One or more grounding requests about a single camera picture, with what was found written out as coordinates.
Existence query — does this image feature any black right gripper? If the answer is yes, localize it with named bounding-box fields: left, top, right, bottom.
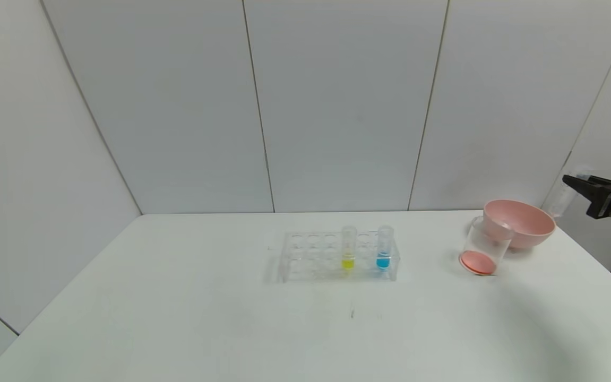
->
left=562, top=174, right=611, bottom=227

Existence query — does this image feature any red pigment test tube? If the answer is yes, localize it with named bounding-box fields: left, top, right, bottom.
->
left=544, top=167, right=591, bottom=219

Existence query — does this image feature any blue pigment test tube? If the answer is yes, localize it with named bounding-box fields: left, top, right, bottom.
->
left=377, top=225, right=394, bottom=272

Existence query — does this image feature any yellow pigment test tube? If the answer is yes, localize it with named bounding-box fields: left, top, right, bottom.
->
left=340, top=226, right=357, bottom=271

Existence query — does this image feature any clear plastic test tube rack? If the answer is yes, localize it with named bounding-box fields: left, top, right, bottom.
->
left=279, top=229, right=400, bottom=283

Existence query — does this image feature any pink bowl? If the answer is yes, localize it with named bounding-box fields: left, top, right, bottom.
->
left=482, top=199, right=556, bottom=250

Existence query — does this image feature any clear glass beaker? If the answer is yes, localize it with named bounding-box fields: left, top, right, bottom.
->
left=459, top=216, right=514, bottom=276

